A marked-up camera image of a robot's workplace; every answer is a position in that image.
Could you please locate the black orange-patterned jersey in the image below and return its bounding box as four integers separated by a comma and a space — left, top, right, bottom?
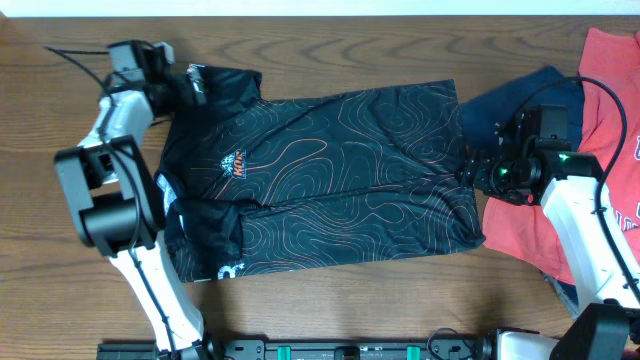
156, 66, 484, 282

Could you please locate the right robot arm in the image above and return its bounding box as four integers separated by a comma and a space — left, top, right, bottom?
456, 150, 639, 359

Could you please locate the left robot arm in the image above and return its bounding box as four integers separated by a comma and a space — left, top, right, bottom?
54, 40, 216, 360

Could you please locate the red t-shirt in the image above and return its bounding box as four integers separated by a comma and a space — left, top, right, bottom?
482, 28, 639, 284

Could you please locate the navy blue garment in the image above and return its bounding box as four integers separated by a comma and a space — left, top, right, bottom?
460, 66, 584, 153

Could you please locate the grey white garment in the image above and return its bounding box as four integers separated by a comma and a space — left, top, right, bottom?
541, 272, 580, 320

